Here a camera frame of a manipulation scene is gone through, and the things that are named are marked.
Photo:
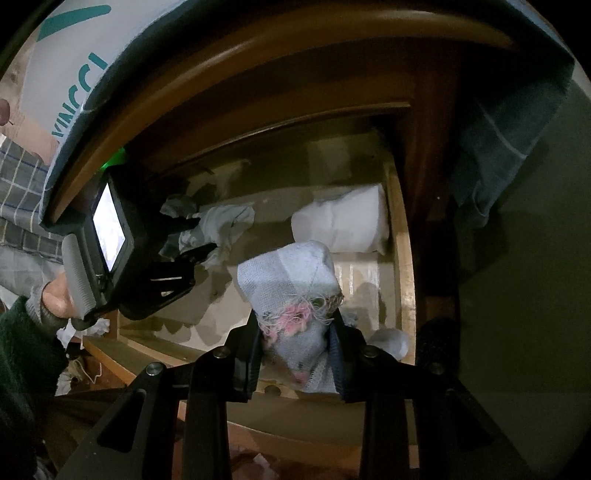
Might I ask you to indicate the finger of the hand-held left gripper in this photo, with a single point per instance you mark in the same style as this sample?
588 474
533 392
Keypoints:
178 225
196 254

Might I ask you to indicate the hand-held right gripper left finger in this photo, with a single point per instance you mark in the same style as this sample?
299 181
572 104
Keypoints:
247 364

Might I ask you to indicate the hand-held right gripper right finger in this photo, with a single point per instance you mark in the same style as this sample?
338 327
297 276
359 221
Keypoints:
337 364

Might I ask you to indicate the grey-white underwear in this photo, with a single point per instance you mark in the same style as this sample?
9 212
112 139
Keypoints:
226 221

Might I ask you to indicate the wooden drawer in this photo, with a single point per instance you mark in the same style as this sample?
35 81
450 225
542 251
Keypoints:
404 277

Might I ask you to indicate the white shoe box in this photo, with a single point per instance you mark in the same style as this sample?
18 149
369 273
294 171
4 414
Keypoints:
64 74

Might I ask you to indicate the person's left forearm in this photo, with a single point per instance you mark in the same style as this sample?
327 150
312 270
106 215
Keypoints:
23 360

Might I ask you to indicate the person's left hand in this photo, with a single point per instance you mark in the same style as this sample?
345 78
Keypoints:
55 295

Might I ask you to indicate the small white sock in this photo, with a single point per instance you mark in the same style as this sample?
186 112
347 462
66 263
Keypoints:
392 341

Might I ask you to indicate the grey plaid bedding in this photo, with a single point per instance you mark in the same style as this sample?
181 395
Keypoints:
18 184

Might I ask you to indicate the leaf-printed curtain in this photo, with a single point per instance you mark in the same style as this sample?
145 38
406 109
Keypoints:
21 122

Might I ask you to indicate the white rolled cloth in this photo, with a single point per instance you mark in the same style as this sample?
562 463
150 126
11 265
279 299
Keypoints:
341 217

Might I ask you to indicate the wooden nightstand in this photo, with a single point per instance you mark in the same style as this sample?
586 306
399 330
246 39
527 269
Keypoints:
231 69

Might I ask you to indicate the white crumpled plastic bag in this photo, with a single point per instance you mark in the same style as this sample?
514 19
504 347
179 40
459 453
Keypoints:
69 374

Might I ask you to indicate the blue checked cloth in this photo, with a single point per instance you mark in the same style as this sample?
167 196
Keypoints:
508 138

